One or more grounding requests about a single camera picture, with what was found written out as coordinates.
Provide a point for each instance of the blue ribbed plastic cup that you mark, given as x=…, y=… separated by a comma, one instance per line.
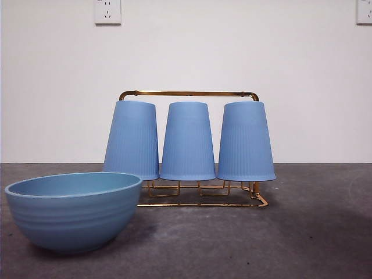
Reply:
x=130, y=139
x=188, y=142
x=246, y=142

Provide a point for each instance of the light blue ribbed bowl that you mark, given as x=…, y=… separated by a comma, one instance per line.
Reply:
x=72, y=221

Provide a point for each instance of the white wall socket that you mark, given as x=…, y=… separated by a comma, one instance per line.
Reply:
x=365, y=13
x=108, y=13

